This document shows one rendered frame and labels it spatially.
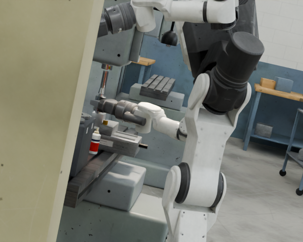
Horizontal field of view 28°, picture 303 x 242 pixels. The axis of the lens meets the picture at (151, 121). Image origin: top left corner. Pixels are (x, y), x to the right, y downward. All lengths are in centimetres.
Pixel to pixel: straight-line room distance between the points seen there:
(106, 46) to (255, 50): 83
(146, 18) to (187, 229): 73
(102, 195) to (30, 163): 171
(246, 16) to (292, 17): 695
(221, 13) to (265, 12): 716
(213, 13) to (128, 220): 104
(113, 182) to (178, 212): 51
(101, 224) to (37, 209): 174
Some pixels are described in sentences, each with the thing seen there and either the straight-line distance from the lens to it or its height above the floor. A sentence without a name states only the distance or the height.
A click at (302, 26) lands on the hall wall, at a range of 911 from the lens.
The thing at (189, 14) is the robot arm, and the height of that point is 158.
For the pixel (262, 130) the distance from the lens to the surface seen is 842.
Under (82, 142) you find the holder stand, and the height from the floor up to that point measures 106.
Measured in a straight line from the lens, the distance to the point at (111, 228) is 260.
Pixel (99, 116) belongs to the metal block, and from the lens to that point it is 268.
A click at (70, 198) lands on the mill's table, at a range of 211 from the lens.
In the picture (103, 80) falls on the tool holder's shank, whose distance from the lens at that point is 263.
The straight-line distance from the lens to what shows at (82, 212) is 261.
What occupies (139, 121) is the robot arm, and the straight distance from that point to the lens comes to 248.
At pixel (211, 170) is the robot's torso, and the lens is 207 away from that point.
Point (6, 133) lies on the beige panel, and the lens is 86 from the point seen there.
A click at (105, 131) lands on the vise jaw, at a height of 102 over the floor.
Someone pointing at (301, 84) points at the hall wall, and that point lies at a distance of 914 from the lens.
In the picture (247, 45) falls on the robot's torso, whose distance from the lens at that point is 190.
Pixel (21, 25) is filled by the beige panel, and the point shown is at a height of 151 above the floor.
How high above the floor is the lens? 156
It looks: 10 degrees down
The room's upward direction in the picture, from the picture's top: 13 degrees clockwise
